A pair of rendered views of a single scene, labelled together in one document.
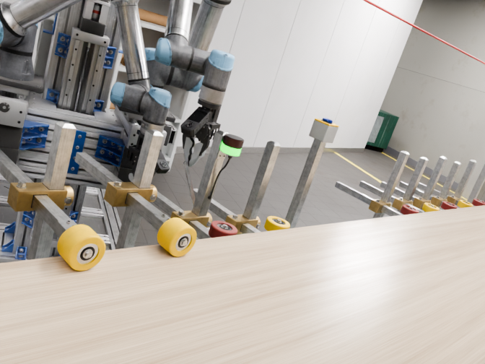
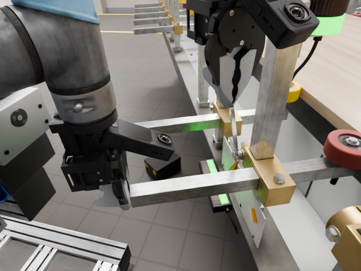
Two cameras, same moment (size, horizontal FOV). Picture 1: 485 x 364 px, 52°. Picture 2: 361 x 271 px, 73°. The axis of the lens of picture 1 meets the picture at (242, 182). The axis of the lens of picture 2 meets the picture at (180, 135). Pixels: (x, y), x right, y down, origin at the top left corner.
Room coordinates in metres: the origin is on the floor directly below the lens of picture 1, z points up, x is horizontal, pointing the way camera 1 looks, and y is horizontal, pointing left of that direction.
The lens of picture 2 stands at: (1.34, 0.47, 1.19)
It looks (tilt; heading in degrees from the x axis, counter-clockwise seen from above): 36 degrees down; 313
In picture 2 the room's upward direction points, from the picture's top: 3 degrees counter-clockwise
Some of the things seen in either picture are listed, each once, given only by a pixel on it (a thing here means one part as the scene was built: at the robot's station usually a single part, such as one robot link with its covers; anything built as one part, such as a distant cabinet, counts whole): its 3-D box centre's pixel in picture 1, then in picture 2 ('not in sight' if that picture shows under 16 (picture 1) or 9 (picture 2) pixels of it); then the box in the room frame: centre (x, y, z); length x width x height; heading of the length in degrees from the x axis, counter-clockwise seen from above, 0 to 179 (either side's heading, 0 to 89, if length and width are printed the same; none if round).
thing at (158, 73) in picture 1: (155, 65); not in sight; (2.00, 0.47, 1.20); 0.13 x 0.12 x 0.14; 109
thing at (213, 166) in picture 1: (201, 203); (263, 138); (1.47, 0.10, 0.90); 0.03 x 0.03 x 0.48; 50
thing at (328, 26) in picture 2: (231, 149); (318, 21); (1.44, 0.06, 1.11); 0.06 x 0.06 x 0.02
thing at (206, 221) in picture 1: (192, 221); (265, 169); (1.45, 0.11, 0.84); 0.13 x 0.06 x 0.05; 140
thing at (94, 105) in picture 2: (151, 128); (85, 99); (1.62, 0.35, 1.05); 0.08 x 0.08 x 0.05
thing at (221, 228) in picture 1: (219, 243); (342, 162); (1.34, 0.01, 0.85); 0.08 x 0.08 x 0.11
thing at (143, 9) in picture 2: (431, 198); (160, 8); (3.00, -1.13, 0.84); 0.43 x 0.03 x 0.04; 50
